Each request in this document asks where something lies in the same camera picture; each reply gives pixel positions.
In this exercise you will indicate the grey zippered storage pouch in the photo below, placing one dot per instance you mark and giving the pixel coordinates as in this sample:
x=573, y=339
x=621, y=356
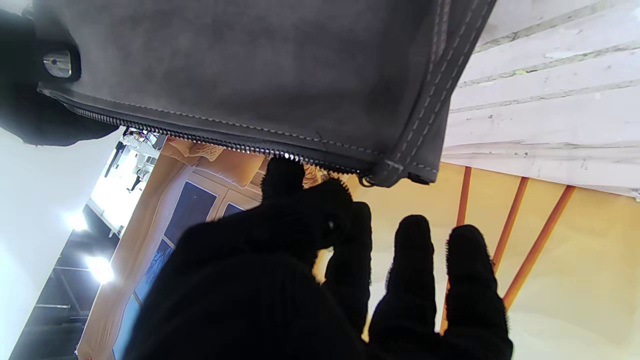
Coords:
x=275, y=65

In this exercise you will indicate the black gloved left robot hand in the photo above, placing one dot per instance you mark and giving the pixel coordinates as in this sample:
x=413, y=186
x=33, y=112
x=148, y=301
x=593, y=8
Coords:
x=250, y=300

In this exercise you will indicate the printed living room backdrop cloth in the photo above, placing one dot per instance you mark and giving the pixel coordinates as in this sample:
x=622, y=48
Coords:
x=575, y=275

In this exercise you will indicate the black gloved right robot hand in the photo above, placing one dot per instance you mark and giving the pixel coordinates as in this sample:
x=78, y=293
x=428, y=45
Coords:
x=20, y=110

